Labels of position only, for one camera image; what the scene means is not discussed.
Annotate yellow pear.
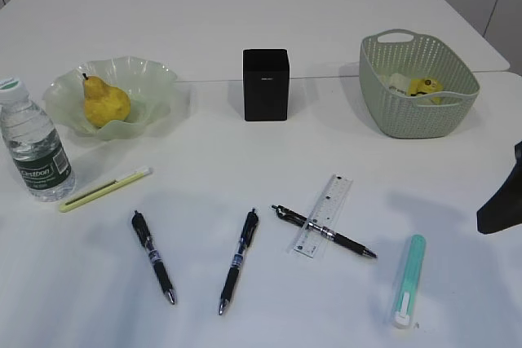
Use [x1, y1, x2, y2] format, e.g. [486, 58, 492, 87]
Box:
[82, 73, 131, 128]

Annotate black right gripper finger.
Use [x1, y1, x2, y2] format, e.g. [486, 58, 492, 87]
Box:
[476, 142, 522, 235]

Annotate clear plastic ruler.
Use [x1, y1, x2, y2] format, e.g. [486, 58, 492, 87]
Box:
[289, 174, 353, 258]

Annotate yellow-green utility knife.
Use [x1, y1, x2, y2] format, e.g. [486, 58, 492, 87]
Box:
[58, 166, 153, 213]

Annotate clear plastic water bottle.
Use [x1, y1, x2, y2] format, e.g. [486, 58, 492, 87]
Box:
[1, 77, 76, 202]

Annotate yellow white waste paper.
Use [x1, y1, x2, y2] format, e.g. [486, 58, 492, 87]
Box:
[378, 73, 444, 105]

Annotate teal white utility knife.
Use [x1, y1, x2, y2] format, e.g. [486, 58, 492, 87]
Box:
[392, 234, 427, 328]

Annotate green woven plastic basket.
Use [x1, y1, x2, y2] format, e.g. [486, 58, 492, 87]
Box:
[359, 29, 480, 139]

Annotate black gel pen left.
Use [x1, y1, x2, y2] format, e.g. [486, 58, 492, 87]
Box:
[131, 210, 176, 305]

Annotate black square pen holder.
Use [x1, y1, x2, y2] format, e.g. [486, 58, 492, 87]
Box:
[243, 48, 290, 121]

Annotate pale green wavy glass plate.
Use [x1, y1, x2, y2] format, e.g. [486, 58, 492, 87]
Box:
[43, 55, 190, 140]

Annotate black gel pen on ruler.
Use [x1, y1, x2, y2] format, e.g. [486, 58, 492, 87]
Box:
[272, 205, 378, 259]

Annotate blue black gel pen middle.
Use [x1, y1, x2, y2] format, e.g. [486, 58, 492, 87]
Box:
[218, 208, 259, 315]

